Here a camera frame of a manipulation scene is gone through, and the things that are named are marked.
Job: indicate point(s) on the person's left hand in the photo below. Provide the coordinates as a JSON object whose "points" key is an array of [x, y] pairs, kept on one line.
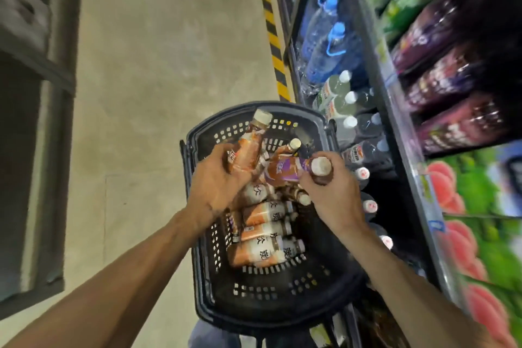
{"points": [[212, 184]]}

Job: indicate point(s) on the person's right hand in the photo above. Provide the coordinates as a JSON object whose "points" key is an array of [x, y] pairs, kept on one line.
{"points": [[338, 197]]}

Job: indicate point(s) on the Nescafe coffee bottle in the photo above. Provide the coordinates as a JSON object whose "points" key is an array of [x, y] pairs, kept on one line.
{"points": [[248, 148]]}

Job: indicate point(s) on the pile of bottles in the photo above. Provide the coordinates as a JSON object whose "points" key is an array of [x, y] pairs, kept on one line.
{"points": [[261, 250]]}

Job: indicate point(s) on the black shopping basket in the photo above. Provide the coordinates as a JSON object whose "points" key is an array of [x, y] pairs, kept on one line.
{"points": [[277, 303]]}

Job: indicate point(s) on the person's right forearm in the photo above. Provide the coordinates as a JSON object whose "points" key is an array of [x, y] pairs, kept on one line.
{"points": [[408, 299]]}

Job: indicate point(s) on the person's left forearm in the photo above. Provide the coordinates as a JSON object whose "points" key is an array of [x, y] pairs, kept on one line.
{"points": [[114, 290]]}

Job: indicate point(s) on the person's blue trousers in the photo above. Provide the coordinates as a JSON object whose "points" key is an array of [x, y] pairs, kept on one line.
{"points": [[212, 337]]}

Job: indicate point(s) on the row of clear water bottles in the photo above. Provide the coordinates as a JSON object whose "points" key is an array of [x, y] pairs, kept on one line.
{"points": [[338, 95]]}

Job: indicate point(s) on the black metal drinks rack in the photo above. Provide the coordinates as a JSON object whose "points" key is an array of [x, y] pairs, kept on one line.
{"points": [[393, 95]]}

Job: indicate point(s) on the row of green drink cartons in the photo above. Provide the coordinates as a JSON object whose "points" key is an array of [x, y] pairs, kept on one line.
{"points": [[481, 205]]}

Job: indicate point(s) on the row of blue water bottles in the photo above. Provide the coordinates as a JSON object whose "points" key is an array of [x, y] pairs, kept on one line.
{"points": [[330, 50]]}

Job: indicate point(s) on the row of purple drink bottles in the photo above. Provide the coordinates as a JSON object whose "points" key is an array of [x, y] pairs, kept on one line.
{"points": [[448, 74]]}

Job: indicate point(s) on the grey display counter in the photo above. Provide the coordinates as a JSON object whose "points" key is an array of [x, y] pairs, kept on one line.
{"points": [[36, 156]]}

